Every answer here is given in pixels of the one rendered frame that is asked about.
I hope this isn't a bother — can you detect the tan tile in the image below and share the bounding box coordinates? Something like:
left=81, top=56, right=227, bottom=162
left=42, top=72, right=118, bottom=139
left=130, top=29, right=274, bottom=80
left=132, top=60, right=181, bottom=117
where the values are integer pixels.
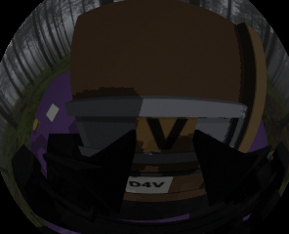
left=136, top=116, right=196, bottom=153

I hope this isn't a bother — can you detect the yellow flat round disc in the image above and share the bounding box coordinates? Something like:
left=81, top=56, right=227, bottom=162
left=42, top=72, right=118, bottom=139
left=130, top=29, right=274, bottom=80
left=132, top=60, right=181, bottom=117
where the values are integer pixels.
left=32, top=118, right=39, bottom=132

